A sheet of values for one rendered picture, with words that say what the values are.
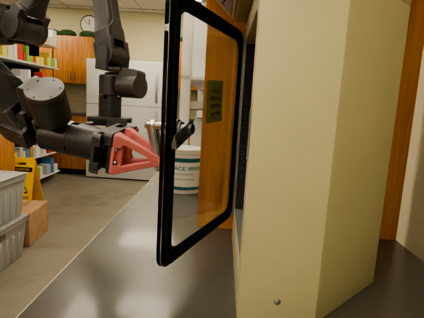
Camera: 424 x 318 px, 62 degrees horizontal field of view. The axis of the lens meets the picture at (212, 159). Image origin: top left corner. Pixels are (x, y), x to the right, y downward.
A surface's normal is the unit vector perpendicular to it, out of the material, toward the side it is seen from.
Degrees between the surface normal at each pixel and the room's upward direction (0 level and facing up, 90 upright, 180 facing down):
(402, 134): 90
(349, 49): 90
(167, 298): 0
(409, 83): 90
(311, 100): 90
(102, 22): 75
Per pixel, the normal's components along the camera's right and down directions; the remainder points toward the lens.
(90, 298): 0.06, -0.99
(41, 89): 0.09, -0.66
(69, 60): -0.04, 0.15
